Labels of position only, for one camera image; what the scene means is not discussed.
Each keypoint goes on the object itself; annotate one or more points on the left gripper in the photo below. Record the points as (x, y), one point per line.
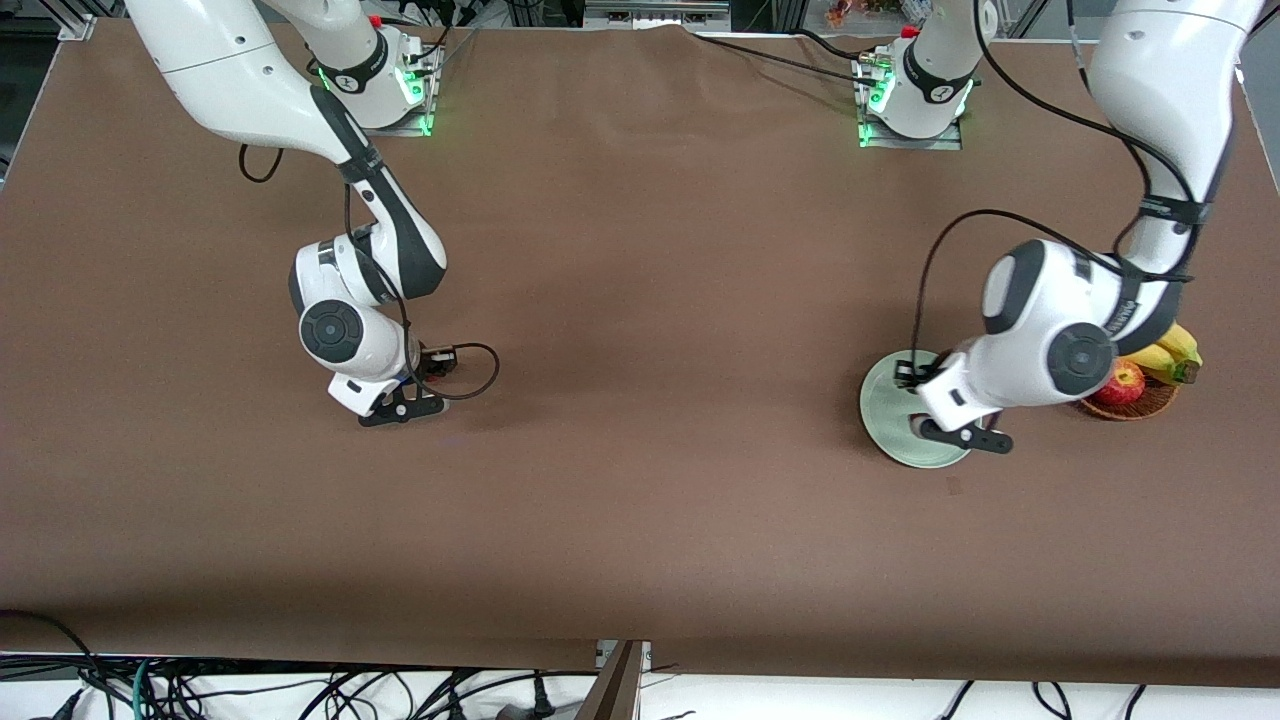
(921, 372)

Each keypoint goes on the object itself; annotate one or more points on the grey equipment box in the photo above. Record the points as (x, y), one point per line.
(650, 15)

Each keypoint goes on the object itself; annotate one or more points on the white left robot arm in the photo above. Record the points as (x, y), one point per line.
(1160, 70)

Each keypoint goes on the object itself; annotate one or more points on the brown wicker basket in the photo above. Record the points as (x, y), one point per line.
(1140, 408)

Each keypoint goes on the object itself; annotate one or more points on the red apple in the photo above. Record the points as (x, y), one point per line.
(1125, 385)

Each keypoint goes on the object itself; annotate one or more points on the pale green round plate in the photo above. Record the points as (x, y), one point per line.
(885, 425)

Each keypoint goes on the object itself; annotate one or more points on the table cover sheet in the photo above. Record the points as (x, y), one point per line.
(640, 250)

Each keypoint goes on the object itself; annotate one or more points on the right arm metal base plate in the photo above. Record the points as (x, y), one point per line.
(428, 90)

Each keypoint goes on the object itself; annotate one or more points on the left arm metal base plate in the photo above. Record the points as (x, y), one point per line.
(935, 143)

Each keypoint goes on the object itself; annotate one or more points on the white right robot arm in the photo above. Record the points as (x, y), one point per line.
(230, 90)

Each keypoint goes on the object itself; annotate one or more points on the colourful background objects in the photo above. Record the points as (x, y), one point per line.
(860, 10)

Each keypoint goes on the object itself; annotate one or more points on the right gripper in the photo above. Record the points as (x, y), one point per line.
(428, 361)

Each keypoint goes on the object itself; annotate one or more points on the aluminium frame post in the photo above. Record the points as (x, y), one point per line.
(78, 25)

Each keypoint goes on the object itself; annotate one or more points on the yellow banana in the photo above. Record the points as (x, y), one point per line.
(1185, 340)
(1165, 365)

